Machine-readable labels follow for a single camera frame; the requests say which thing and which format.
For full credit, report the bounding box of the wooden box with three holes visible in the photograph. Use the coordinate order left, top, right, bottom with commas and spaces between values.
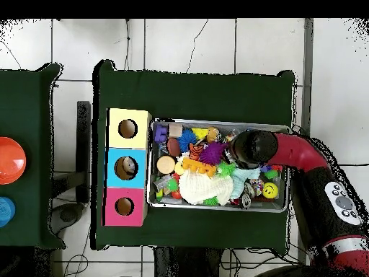
103, 107, 152, 227

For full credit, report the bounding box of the orange toy building block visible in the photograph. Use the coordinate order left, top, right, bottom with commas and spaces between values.
181, 157, 218, 177

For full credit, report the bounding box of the toy hamburger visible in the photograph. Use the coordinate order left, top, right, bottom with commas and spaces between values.
156, 155, 177, 175

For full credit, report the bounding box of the shallow clear mesh bin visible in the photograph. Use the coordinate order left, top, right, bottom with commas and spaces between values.
148, 118, 291, 214

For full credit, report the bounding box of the yellow smiley face ball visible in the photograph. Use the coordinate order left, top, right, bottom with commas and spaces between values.
261, 181, 280, 200

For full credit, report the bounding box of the cream knitted cloth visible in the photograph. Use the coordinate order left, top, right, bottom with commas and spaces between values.
178, 169, 234, 207

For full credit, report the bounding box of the blue round disc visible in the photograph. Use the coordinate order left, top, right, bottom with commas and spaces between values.
0, 195, 17, 228

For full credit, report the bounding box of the blue spiky ball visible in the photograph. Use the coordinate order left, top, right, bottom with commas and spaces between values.
176, 128, 198, 154

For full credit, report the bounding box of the purple spiky ball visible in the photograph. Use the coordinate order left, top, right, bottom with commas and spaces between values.
200, 141, 228, 167

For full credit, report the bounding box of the purple toy block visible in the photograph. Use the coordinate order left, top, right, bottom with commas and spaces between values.
153, 125, 169, 144

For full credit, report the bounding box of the dark green table cloth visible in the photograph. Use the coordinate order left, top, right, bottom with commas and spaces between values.
92, 59, 297, 256
0, 62, 66, 250

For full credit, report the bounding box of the green spiky ball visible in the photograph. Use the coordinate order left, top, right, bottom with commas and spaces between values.
216, 161, 237, 177

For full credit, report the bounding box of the orange round disc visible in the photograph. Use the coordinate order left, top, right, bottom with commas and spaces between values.
0, 136, 27, 185

